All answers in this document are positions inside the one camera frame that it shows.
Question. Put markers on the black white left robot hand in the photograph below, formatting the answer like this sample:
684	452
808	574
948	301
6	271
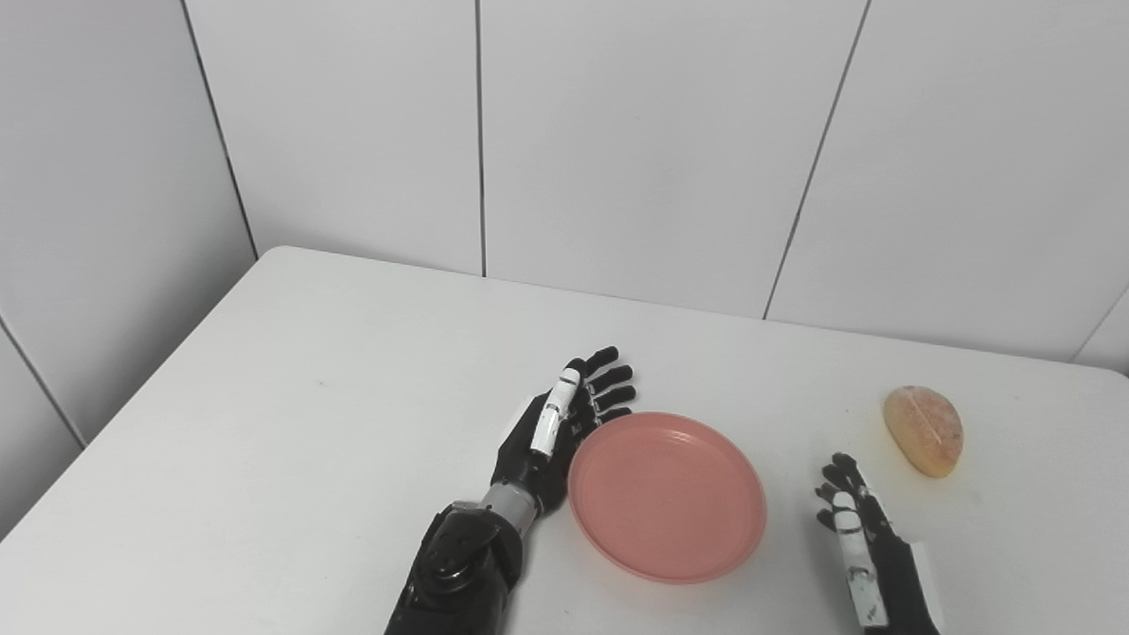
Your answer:
538	450

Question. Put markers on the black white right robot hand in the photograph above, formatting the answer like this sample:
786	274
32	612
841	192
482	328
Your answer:
873	556

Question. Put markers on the oval bread roll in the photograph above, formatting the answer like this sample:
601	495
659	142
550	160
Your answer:
924	430

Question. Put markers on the pink round plate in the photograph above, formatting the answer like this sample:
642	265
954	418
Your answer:
667	498

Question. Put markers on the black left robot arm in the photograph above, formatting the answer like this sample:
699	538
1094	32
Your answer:
459	564

